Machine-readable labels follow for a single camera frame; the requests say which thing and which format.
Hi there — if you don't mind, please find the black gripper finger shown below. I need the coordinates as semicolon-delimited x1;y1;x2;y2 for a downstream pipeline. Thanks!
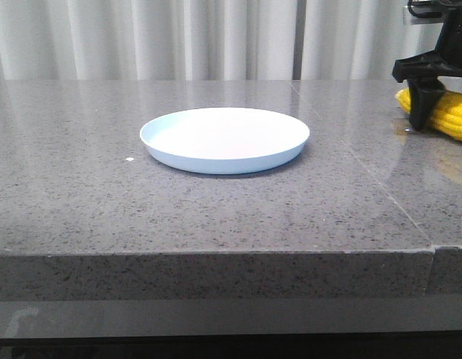
407;78;446;131

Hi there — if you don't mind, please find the grey pleated curtain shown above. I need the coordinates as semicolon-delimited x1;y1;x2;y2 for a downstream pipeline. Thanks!
0;1;441;81

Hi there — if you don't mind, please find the light blue round plate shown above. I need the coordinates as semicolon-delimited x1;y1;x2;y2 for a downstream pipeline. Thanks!
140;108;310;175

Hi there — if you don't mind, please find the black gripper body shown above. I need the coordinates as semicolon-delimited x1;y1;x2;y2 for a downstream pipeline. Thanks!
392;1;462;93

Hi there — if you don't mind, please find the yellow corn cob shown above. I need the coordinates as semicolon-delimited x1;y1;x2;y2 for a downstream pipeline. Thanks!
395;88;462;144

